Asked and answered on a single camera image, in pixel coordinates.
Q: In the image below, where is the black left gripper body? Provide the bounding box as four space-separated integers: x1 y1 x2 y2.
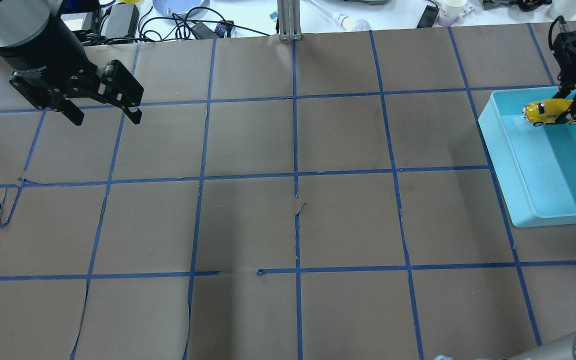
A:
0 14 103 111

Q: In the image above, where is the blue plate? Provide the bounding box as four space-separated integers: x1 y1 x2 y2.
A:
151 0 210 17

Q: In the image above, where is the large black power brick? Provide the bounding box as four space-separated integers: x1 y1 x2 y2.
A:
100 2 139 39

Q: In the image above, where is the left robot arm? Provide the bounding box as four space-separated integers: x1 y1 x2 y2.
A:
0 0 144 126

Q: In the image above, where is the aluminium frame post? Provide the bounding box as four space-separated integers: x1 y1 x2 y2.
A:
276 0 303 41

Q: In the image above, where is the white light bulb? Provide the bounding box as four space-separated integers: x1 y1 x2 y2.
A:
331 13 371 32

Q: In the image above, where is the yellow beetle toy car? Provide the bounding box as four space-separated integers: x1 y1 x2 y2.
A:
522 98 573 127

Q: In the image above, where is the light blue plastic bin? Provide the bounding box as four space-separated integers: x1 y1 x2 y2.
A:
478 87 576 228

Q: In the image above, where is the white paper cup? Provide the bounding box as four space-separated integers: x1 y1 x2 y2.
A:
437 0 467 27

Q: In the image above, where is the black power adapter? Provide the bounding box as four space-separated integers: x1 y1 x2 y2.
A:
190 22 221 40

